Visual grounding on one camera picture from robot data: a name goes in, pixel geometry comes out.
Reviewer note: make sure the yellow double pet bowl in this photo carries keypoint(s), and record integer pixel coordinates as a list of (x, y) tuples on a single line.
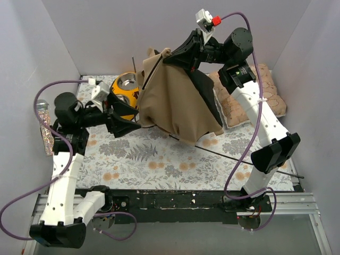
[(126, 88)]

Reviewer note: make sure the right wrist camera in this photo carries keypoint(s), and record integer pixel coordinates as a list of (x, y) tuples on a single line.
[(206, 21)]

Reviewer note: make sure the aluminium frame rail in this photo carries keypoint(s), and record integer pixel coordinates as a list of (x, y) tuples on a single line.
[(299, 203)]

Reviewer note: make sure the floral table mat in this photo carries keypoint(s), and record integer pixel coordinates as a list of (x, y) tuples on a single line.
[(149, 159)]

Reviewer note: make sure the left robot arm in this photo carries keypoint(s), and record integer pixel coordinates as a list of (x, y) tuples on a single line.
[(63, 224)]

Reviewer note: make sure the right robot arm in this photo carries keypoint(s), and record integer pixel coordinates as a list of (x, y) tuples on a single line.
[(245, 86)]

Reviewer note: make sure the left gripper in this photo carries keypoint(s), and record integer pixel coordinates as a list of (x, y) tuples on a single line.
[(108, 114)]

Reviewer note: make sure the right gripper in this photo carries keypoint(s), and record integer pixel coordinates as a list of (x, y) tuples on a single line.
[(199, 49)]

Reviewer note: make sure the glitter toy microphone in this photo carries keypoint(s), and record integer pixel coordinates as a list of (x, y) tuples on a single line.
[(47, 137)]

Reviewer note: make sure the beige patterned pillow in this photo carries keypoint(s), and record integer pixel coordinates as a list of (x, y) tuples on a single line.
[(233, 114)]

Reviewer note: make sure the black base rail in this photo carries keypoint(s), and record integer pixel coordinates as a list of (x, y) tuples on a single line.
[(179, 206)]

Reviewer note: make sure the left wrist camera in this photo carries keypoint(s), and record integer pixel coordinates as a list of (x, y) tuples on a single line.
[(99, 94)]

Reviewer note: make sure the beige fabric pet tent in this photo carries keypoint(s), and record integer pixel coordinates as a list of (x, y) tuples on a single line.
[(178, 102)]

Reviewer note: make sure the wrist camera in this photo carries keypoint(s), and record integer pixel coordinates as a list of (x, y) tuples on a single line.
[(99, 94), (206, 21)]

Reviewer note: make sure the black microphone stand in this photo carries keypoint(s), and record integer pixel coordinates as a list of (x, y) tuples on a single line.
[(56, 127)]

